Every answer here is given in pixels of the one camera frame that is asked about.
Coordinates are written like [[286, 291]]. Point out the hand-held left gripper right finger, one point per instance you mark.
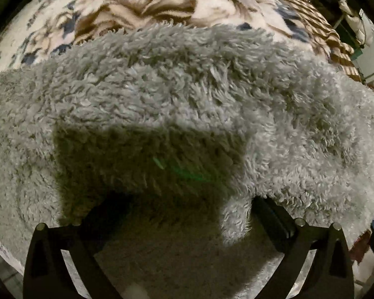
[[275, 221]]

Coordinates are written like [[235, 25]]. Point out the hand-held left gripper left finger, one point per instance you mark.
[[95, 224]]

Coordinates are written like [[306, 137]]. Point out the grey fluffy blanket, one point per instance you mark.
[[187, 115]]

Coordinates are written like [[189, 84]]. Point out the brown checkered blanket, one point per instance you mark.
[[314, 21]]

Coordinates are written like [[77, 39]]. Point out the floral printed blanket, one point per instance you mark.
[[137, 9]]

